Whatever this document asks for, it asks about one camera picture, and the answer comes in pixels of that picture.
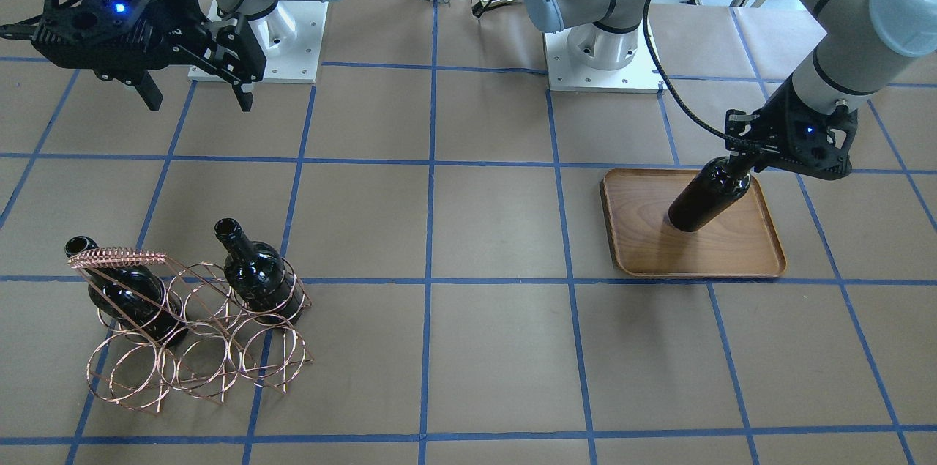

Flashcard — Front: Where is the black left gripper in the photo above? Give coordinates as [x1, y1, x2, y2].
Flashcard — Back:
[724, 81, 857, 180]

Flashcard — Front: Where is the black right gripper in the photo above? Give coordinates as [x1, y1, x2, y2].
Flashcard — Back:
[29, 0, 266, 112]

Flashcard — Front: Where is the dark wine bottle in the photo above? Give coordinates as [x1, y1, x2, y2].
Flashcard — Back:
[88, 265, 187, 347]
[214, 217, 302, 325]
[667, 152, 754, 232]

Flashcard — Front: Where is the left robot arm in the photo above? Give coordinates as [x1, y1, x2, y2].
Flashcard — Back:
[524, 0, 935, 180]

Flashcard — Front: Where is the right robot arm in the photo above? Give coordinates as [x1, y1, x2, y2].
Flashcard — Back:
[2, 0, 338, 111]

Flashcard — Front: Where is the wooden tray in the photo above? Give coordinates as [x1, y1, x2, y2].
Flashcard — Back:
[600, 168, 788, 280]

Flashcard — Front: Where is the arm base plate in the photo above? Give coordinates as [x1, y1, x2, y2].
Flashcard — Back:
[187, 0, 329, 83]
[543, 23, 665, 94]

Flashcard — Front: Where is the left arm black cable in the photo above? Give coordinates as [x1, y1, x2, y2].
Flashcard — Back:
[643, 0, 740, 144]

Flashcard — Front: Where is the copper wire wine rack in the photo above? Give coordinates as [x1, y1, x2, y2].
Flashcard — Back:
[68, 246, 314, 415]

